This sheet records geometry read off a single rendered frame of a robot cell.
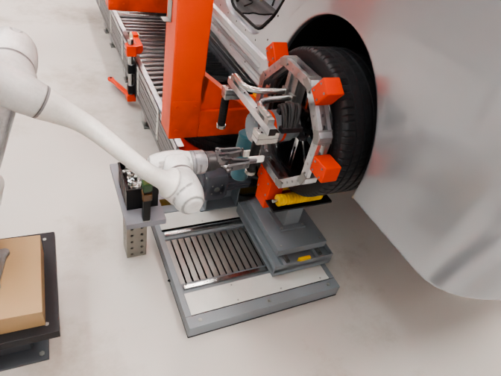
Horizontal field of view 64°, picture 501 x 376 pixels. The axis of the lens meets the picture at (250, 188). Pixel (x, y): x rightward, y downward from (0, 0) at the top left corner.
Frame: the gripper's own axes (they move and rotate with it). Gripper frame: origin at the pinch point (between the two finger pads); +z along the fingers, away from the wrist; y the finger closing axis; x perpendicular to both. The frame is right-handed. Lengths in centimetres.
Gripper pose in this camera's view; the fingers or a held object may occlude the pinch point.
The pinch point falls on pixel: (253, 156)
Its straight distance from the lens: 157.5
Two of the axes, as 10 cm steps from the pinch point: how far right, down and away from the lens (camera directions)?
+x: 1.8, -7.6, -6.3
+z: 9.0, -1.3, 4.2
